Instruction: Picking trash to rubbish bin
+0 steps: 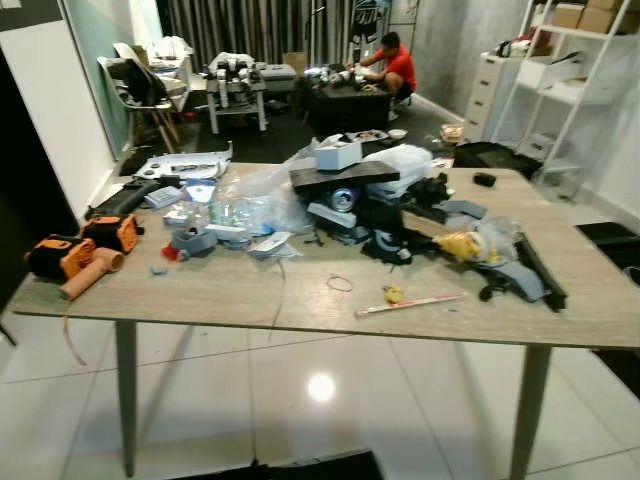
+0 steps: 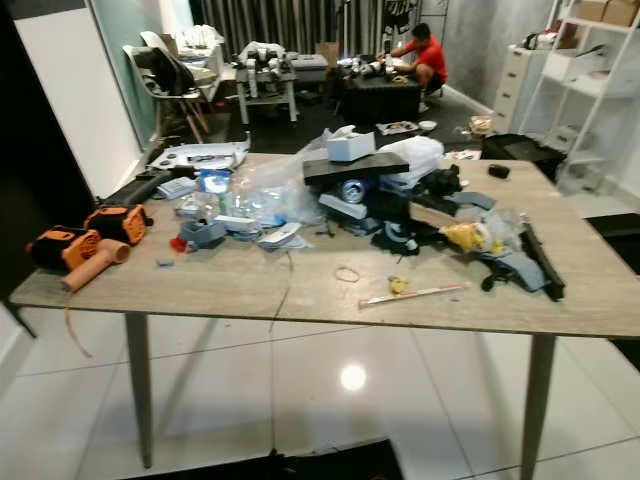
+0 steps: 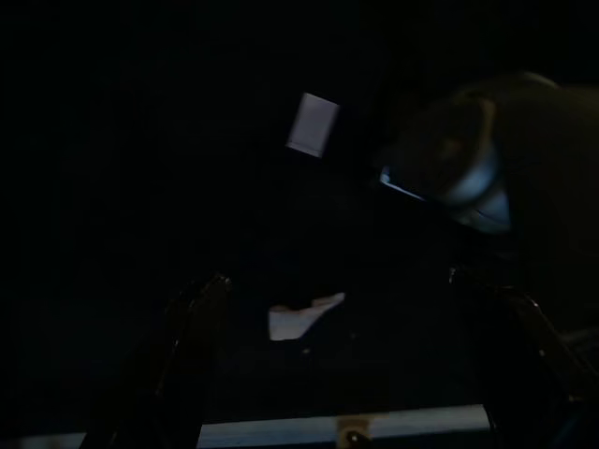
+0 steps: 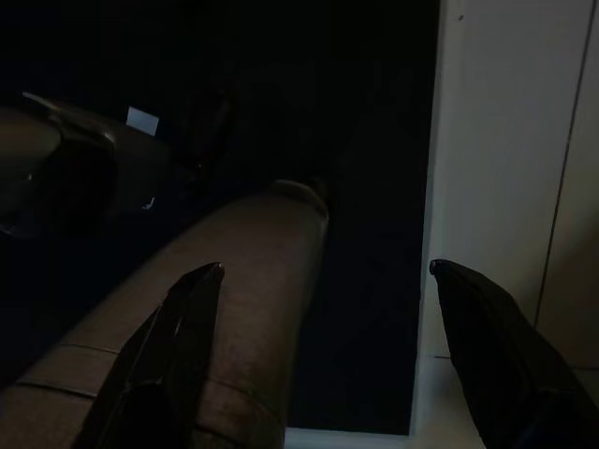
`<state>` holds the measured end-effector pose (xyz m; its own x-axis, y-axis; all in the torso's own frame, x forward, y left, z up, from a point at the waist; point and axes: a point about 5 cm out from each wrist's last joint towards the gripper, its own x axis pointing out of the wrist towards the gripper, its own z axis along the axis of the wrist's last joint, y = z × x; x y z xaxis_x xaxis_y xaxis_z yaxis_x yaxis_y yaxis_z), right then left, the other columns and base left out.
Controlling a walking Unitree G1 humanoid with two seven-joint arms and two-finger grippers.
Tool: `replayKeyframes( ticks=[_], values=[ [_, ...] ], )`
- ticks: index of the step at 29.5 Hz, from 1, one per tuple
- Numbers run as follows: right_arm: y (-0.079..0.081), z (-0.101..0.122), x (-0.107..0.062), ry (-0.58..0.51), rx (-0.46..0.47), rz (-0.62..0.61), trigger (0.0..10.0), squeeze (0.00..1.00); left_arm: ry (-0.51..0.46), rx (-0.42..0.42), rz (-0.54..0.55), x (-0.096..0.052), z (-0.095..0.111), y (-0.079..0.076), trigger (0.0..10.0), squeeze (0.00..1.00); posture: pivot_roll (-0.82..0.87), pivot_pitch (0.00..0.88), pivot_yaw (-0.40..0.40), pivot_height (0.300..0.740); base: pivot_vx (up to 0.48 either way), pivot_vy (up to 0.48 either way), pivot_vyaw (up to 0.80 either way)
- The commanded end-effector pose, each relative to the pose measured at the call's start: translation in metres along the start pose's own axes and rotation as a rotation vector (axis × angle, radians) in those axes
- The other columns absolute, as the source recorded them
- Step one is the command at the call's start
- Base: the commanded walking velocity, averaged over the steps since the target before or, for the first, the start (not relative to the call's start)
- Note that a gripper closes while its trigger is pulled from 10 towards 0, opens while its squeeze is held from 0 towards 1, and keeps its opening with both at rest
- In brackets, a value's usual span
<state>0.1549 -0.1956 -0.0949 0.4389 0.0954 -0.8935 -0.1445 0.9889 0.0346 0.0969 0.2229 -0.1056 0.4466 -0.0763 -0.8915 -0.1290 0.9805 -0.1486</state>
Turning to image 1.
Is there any white red chopstick wrapper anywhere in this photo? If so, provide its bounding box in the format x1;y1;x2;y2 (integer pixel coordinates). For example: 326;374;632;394
356;292;468;319

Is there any black grey gun-shaped tool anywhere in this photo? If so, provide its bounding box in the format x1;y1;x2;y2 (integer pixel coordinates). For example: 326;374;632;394
479;234;569;312

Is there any white ladder shelf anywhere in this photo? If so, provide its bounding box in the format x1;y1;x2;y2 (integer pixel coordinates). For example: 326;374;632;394
489;0;640;193

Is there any black bag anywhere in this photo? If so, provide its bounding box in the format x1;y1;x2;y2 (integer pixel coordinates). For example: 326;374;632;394
451;141;544;181

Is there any yellow toy in clear bag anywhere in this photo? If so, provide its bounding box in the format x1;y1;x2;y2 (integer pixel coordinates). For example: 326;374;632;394
434;227;503;267

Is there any grey metal table leg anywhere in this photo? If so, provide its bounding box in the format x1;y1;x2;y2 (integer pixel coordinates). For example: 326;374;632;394
509;344;554;480
112;319;140;479

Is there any white drawer cabinet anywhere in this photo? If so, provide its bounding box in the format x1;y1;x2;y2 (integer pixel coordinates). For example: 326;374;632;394
462;51;522;142

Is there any white plastic bag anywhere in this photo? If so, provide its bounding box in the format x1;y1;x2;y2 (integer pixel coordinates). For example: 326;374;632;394
364;144;434;197

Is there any person in red shirt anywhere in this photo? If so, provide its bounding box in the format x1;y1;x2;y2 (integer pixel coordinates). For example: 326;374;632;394
357;31;419;107

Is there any silver can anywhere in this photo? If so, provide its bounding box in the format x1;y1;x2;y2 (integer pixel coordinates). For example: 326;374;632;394
329;186;359;212

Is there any flat black board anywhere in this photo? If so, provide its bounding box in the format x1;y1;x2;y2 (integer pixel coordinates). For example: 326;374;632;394
289;159;402;197

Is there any small white box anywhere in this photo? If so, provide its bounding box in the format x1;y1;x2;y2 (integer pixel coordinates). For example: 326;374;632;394
314;137;364;172

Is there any low black table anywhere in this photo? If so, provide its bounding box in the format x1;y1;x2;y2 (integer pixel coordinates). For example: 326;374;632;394
304;79;394;137

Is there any clear plastic bag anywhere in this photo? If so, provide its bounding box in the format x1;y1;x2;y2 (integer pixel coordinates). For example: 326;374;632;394
214;164;313;237

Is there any black floor mat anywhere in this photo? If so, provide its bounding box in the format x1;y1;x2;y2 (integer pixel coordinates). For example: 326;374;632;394
169;449;387;480

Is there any small white table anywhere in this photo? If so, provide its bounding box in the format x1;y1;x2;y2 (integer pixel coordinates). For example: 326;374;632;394
204;51;270;134

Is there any striped grey curtain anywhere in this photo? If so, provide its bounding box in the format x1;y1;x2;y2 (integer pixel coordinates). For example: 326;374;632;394
159;0;417;67

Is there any grey part with red knob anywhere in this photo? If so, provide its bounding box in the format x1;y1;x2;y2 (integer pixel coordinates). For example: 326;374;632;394
161;227;220;264

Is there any white plastic tray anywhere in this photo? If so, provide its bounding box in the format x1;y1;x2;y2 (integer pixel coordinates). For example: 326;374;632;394
134;144;234;182

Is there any long black case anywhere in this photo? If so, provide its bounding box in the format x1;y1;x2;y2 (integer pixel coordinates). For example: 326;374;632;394
85;177;182;220

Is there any orange black power tool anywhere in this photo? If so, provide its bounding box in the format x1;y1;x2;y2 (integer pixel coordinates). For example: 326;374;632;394
81;213;142;254

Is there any white chair with dark clothes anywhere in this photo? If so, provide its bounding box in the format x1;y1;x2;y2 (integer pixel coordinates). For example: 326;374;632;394
96;54;183;153

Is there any orange black blower with tube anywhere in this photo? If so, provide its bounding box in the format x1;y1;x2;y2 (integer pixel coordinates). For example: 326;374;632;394
25;235;127;301

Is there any thin orange cord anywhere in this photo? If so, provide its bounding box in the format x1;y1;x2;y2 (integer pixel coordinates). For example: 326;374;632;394
61;314;90;367

